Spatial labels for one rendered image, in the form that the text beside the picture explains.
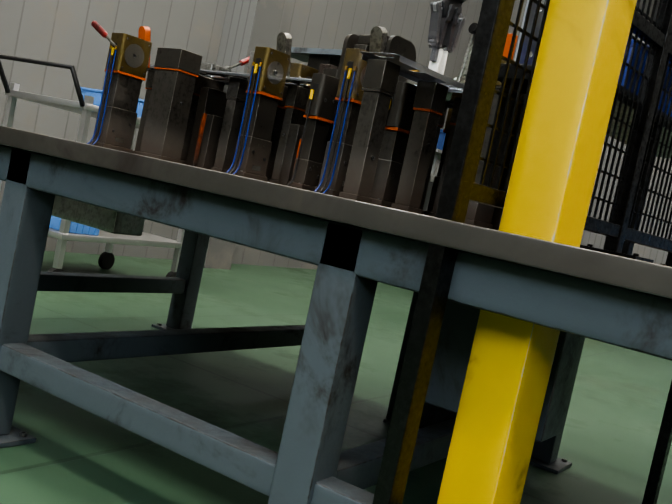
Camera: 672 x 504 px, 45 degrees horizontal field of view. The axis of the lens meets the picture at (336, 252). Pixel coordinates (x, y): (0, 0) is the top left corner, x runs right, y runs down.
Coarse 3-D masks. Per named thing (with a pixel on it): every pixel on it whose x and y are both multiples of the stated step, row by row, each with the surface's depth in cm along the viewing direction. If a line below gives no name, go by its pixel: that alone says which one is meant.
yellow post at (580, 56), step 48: (576, 0) 124; (624, 0) 124; (576, 48) 123; (624, 48) 127; (528, 96) 128; (576, 96) 122; (528, 144) 127; (576, 144) 122; (528, 192) 126; (576, 192) 125; (576, 240) 128; (480, 336) 129; (528, 336) 124; (480, 384) 128; (528, 384) 126; (480, 432) 128; (528, 432) 129; (480, 480) 127
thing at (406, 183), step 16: (416, 96) 180; (432, 96) 177; (416, 112) 180; (432, 112) 178; (416, 128) 179; (432, 128) 179; (416, 144) 179; (432, 144) 180; (416, 160) 178; (400, 176) 181; (416, 176) 178; (400, 192) 181; (416, 192) 180; (400, 208) 180; (416, 208) 180
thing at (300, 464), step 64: (64, 192) 171; (128, 192) 161; (192, 192) 152; (0, 256) 180; (192, 256) 343; (320, 256) 136; (384, 256) 130; (0, 320) 179; (192, 320) 350; (320, 320) 135; (448, 320) 150; (576, 320) 113; (640, 320) 109; (0, 384) 182; (64, 384) 169; (320, 384) 135; (448, 384) 150; (192, 448) 150; (256, 448) 146; (320, 448) 135; (448, 448) 185
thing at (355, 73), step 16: (352, 48) 190; (352, 64) 189; (352, 80) 188; (336, 96) 192; (352, 96) 189; (336, 112) 190; (352, 112) 190; (336, 128) 192; (352, 128) 191; (336, 144) 191; (352, 144) 192; (336, 160) 189; (320, 176) 193; (336, 176) 190; (320, 192) 190; (336, 192) 190
